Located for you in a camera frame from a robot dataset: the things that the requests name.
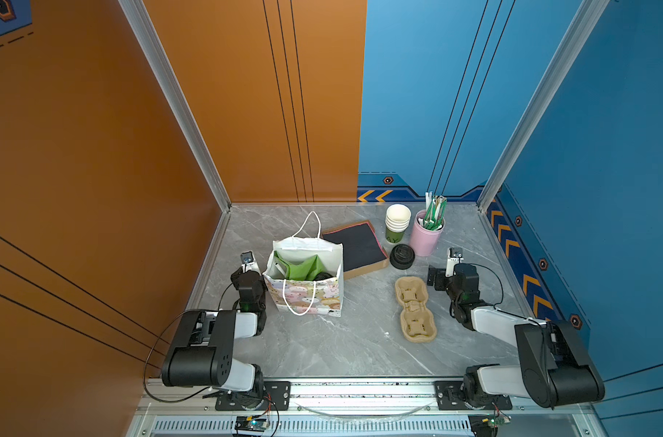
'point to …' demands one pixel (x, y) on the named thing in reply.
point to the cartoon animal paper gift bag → (321, 297)
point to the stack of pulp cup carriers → (418, 322)
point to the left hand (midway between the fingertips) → (258, 261)
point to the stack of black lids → (402, 257)
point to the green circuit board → (250, 422)
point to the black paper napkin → (361, 247)
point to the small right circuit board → (486, 425)
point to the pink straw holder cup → (424, 242)
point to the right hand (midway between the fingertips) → (445, 266)
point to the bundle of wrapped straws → (435, 210)
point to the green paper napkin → (305, 270)
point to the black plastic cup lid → (321, 276)
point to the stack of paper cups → (397, 219)
